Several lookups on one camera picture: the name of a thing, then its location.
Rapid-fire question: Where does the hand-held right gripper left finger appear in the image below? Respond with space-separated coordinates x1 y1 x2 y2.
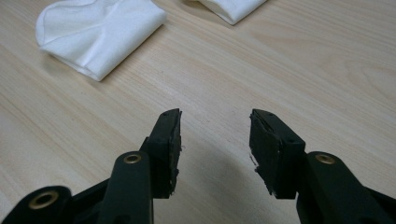
138 107 183 200

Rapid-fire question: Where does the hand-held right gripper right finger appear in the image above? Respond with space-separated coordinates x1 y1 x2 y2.
248 108 307 201

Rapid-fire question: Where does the white sock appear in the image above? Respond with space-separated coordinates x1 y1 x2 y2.
196 0 269 26
35 0 168 82

